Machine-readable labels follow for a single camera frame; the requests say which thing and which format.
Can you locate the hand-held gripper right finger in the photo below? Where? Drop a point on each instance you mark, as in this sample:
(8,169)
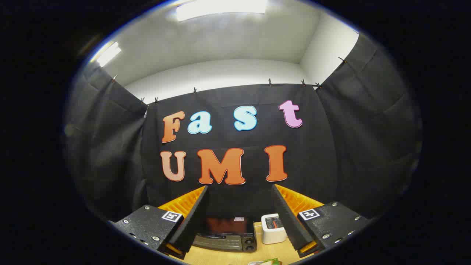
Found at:
(289,221)

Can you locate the bread and lettuce sandwich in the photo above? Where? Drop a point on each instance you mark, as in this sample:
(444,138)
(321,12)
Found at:
(273,261)

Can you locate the white slot toaster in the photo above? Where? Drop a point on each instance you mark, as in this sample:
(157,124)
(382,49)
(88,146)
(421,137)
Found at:
(272,235)

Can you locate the black toaster oven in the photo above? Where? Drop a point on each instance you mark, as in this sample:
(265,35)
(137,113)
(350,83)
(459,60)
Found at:
(224,241)

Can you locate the large ceiling light panel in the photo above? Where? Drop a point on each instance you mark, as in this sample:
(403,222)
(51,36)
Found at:
(220,9)

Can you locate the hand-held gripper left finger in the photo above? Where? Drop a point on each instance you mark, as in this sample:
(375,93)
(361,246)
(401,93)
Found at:
(193,221)

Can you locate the small ceiling light panel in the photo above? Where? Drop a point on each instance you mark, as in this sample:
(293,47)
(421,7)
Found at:
(108,54)

